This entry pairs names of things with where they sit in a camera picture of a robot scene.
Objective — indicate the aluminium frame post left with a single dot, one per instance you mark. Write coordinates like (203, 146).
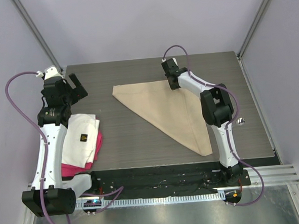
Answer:
(35, 32)

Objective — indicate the white slotted cable duct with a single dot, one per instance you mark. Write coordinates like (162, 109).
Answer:
(88, 204)

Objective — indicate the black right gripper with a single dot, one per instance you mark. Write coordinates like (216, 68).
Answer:
(174, 87)

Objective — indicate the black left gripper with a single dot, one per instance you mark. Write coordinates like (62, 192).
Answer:
(78, 91)

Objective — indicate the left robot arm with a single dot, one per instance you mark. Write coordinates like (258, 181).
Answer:
(49, 195)

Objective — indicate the white folded cloth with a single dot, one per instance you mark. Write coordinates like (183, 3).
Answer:
(80, 141)

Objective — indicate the aluminium frame post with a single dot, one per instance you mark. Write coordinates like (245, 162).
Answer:
(35, 32)
(254, 26)

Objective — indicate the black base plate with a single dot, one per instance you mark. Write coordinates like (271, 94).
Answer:
(168, 180)

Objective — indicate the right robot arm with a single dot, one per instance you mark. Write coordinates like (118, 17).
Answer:
(217, 111)

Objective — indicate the spoon with wooden handle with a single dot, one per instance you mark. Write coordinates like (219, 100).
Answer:
(240, 121)

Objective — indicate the aluminium frame rail right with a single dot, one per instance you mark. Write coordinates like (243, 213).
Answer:
(274, 175)

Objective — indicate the beige cloth napkin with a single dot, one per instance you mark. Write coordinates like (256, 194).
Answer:
(177, 113)

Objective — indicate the pink folded cloth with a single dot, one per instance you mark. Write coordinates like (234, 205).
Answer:
(70, 171)

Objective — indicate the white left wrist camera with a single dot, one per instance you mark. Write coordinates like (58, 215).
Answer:
(49, 72)

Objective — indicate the aluminium frame post right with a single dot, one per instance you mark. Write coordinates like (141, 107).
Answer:
(254, 26)

